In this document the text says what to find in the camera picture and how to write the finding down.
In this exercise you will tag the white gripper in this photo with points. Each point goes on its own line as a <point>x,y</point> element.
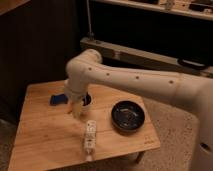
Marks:
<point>75,108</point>

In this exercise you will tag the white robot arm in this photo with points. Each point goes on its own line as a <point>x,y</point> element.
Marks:
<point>193,94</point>

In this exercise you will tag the small wooden table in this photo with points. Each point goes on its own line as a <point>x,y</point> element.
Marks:
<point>48,137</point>

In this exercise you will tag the black round bowl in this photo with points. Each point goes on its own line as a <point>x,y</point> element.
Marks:
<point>127,116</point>

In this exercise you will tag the metal vertical rod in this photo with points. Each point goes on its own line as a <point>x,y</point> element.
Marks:
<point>90,32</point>

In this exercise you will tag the wooden shelf board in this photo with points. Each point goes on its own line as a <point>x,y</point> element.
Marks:
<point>176,7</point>

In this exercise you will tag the long grey case with handle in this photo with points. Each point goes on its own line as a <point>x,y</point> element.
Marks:
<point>145,59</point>

